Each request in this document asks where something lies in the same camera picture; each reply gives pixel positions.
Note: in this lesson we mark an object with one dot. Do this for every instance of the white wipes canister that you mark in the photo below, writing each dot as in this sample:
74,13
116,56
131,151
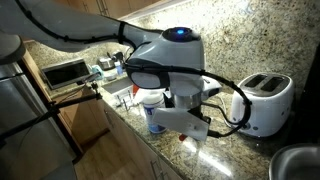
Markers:
151,100

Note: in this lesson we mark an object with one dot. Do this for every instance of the orange silicone spatula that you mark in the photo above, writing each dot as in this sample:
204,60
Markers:
182,137

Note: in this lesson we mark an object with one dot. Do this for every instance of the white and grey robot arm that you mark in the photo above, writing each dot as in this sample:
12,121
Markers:
172,58

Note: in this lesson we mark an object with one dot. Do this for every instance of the kitchen sink basin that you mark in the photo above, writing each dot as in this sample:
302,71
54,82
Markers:
118,86

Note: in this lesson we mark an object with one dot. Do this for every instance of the black microwave oven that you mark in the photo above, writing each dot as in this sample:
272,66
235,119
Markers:
66,73

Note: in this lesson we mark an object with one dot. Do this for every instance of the white two-slot toaster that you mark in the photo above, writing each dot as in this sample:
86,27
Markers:
271,95

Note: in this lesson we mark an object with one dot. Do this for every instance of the stainless steel refrigerator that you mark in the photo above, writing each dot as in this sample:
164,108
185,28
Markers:
31,145

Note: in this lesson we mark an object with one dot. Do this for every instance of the stainless steel pot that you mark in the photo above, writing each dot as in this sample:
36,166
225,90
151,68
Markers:
296,162

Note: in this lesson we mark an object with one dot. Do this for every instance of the black camera tripod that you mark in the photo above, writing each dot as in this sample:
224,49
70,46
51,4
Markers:
53,110

